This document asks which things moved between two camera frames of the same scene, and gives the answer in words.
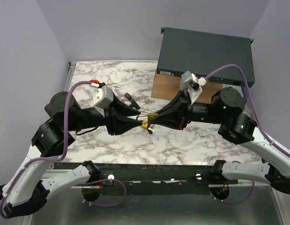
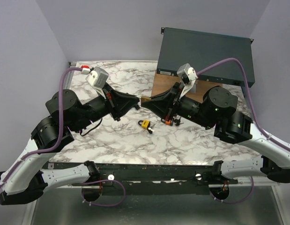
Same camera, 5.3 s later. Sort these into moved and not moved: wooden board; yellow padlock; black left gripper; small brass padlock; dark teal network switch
Moved: black left gripper; small brass padlock
Not moved: dark teal network switch; yellow padlock; wooden board
